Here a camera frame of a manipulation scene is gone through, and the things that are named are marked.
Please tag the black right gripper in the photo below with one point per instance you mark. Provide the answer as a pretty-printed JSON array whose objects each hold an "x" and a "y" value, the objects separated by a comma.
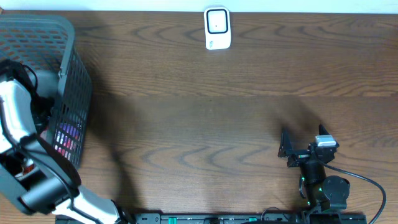
[{"x": 286, "y": 150}]

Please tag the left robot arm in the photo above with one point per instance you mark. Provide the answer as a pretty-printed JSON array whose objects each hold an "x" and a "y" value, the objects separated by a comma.
[{"x": 38, "y": 178}]

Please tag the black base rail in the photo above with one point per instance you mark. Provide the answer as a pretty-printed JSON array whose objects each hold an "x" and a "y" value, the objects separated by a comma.
[{"x": 156, "y": 218}]

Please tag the purple red snack packet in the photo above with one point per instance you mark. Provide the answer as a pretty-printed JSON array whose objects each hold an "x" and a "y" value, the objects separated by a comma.
[{"x": 67, "y": 141}]

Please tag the grey plastic basket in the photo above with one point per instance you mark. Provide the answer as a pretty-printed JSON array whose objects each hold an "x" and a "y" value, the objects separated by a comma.
[{"x": 46, "y": 44}]

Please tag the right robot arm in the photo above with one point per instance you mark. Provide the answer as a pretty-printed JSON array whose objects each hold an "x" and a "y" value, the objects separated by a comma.
[{"x": 324, "y": 193}]

